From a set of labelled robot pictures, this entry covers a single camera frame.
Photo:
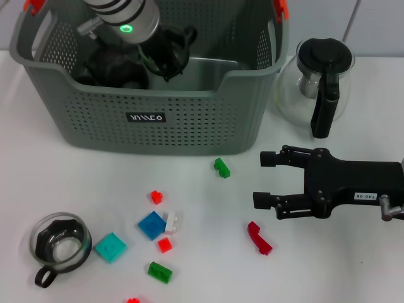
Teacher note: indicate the small red toy brick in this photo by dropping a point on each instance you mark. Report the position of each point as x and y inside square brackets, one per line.
[156, 197]
[164, 245]

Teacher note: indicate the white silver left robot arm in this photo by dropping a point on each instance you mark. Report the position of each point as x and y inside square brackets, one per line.
[126, 15]

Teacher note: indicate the long red toy piece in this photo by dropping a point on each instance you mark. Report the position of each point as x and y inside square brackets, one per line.
[259, 238]

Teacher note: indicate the blue square toy brick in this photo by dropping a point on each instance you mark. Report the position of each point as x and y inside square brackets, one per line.
[152, 225]

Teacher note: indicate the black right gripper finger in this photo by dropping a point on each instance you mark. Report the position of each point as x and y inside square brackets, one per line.
[262, 200]
[268, 158]

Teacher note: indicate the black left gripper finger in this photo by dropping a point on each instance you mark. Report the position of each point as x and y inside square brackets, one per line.
[167, 71]

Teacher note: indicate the cyan square toy brick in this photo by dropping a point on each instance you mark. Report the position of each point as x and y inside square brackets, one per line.
[111, 247]

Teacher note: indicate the glass jar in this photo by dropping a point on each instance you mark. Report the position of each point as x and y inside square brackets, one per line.
[63, 249]

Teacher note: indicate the gray perforated storage bin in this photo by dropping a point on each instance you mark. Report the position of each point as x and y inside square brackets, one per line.
[189, 126]

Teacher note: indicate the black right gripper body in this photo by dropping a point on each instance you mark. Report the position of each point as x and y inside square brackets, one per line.
[347, 180]

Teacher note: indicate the black ceramic teapot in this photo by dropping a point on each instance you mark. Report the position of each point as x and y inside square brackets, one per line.
[107, 67]

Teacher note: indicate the glass teacup black holder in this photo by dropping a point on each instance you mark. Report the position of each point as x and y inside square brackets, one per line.
[135, 79]
[184, 44]

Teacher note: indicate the green toy brick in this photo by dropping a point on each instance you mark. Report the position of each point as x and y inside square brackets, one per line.
[222, 168]
[160, 272]

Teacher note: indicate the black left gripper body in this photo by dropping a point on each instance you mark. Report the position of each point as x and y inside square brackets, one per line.
[158, 47]

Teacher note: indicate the white toy brick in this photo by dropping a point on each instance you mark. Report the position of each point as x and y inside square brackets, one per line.
[172, 222]

